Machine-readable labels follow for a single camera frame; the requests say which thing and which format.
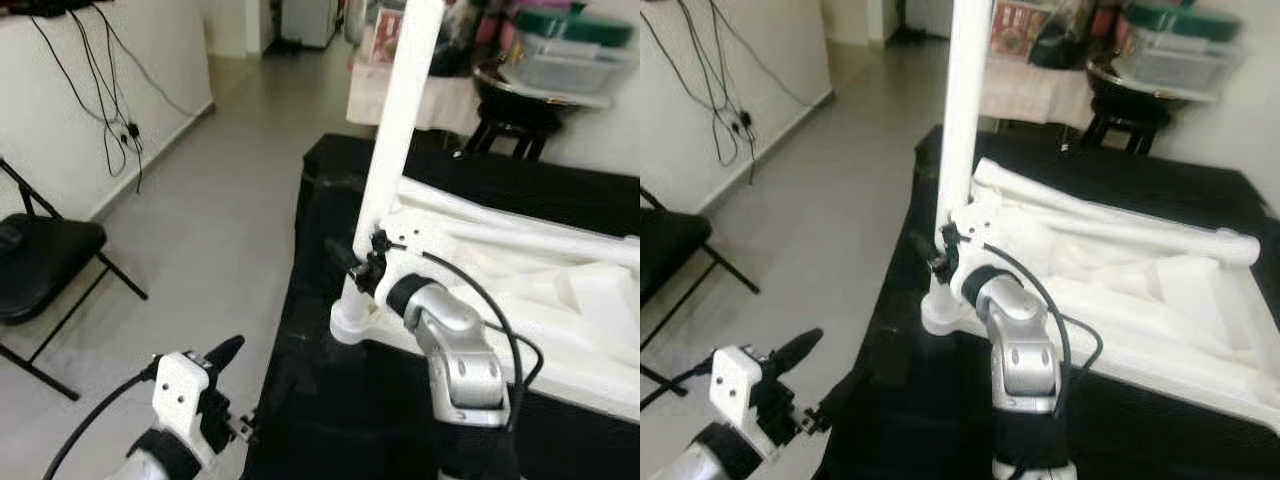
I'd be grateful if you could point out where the black wok pan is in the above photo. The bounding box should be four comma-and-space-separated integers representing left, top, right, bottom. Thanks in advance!
472, 60, 586, 111
1085, 55, 1191, 106

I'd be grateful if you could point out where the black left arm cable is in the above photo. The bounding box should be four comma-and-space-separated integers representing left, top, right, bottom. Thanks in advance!
40, 365, 161, 480
640, 360, 716, 411

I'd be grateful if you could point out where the clear plastic storage box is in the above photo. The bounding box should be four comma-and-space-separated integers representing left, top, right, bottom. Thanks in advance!
1115, 30, 1241, 91
500, 35, 631, 96

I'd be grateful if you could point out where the red printed cardboard box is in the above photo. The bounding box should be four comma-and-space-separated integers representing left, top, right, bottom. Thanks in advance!
992, 0, 1051, 56
370, 8, 406, 63

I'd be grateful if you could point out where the white plastic children table top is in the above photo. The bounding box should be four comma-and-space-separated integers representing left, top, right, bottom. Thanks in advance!
330, 178, 641, 421
920, 155, 1280, 433

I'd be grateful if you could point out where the green pot lid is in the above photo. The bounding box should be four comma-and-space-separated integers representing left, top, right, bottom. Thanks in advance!
1130, 5, 1246, 41
515, 8, 636, 46

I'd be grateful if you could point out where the black wall power cable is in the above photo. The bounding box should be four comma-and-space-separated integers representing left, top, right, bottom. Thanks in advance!
25, 0, 196, 196
675, 0, 836, 186

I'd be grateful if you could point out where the black plastic bag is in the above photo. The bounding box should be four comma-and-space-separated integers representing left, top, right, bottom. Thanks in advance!
430, 0, 501, 76
1030, 0, 1101, 71

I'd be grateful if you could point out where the black folding chair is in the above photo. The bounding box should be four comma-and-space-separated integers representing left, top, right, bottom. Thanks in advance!
640, 190, 761, 401
0, 155, 149, 403

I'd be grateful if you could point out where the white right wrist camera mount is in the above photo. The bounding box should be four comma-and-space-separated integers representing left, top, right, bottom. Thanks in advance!
950, 195, 1001, 286
375, 205, 426, 291

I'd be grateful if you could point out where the pale patterned cloth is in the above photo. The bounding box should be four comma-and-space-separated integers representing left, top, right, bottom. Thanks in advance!
980, 50, 1096, 131
348, 55, 481, 136

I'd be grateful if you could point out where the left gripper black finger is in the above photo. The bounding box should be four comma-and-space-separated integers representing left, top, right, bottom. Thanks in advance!
767, 329, 823, 371
202, 336, 246, 375

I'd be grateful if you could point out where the black round stool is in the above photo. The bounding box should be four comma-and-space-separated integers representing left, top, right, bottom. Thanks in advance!
1080, 90, 1176, 156
465, 95, 561, 161

